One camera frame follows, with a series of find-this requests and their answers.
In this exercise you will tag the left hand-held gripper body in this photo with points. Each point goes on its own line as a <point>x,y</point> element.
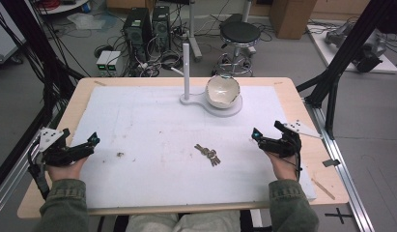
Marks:
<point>54,149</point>

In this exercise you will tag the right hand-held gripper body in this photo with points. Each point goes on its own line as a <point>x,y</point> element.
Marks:
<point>288,140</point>

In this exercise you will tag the person's left hand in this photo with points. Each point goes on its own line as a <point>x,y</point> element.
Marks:
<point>65,170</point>

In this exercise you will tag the small brown crumb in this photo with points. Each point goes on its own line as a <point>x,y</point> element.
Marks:
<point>119,154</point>

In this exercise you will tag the grey tape piece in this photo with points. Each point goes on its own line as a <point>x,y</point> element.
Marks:
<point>331,162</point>

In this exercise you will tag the bunch of metal keys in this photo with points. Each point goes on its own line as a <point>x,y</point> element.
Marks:
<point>208,154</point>

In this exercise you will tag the thin wooden stick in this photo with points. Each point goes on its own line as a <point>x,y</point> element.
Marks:
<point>323,189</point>

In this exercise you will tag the white ceramic bowl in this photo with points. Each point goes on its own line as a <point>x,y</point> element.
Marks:
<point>222,91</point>

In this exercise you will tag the white power supply unit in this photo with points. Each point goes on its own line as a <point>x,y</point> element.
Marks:
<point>103,62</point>
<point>113,62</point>

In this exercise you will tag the white foam mat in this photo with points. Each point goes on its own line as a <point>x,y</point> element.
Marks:
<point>173,167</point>

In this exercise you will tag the black tape cross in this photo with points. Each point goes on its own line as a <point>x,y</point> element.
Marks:
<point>339,215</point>

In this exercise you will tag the black round stool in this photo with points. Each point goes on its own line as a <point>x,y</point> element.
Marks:
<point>239,42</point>

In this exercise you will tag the white floor board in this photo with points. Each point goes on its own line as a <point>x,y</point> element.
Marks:
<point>350,61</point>

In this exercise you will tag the person's legs in light trousers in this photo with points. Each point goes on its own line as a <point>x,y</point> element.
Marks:
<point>186,223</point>

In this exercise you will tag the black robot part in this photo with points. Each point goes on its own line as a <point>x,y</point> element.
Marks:
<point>367,59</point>

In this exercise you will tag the grey robot part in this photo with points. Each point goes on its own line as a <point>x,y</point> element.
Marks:
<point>341,34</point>

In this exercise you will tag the brown cardboard box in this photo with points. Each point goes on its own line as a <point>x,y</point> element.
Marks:
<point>291,17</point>

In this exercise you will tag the black computer tower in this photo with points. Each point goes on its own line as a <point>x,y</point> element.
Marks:
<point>161,26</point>
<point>137,32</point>

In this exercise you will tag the clear plastic bag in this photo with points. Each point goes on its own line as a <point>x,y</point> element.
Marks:
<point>86,21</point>

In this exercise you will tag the grey desk leg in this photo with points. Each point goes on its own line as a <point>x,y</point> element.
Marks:
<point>193,32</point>

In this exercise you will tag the aluminium rail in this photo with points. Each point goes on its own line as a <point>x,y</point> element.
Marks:
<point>339,161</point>

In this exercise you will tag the white stand with post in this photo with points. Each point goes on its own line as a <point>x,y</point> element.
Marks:
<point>187,80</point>

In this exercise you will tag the black metal frame strut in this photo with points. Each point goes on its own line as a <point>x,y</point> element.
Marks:
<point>342,58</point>

